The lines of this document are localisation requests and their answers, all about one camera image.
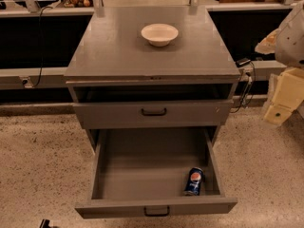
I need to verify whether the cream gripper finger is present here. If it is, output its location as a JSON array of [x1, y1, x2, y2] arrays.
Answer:
[[255, 29, 278, 55]]

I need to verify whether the blue pepsi can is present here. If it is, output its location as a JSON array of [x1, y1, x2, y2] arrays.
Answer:
[[184, 167, 204, 196]]

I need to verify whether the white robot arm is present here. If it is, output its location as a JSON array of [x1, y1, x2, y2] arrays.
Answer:
[[255, 1, 304, 67]]

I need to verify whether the grey drawer cabinet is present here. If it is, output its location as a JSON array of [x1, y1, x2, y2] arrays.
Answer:
[[65, 7, 239, 144]]

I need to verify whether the closed grey top drawer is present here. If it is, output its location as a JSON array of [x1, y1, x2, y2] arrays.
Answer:
[[73, 100, 233, 129]]

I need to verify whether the open grey middle drawer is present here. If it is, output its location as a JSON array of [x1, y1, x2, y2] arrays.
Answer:
[[75, 127, 238, 219]]

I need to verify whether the black power adapter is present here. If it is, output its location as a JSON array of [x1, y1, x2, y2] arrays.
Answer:
[[236, 58, 251, 67]]

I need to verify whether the white ceramic bowl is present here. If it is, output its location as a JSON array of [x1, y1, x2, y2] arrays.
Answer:
[[141, 24, 179, 47]]

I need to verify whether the black hanging cable left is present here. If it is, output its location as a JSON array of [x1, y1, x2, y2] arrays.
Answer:
[[31, 5, 54, 88]]

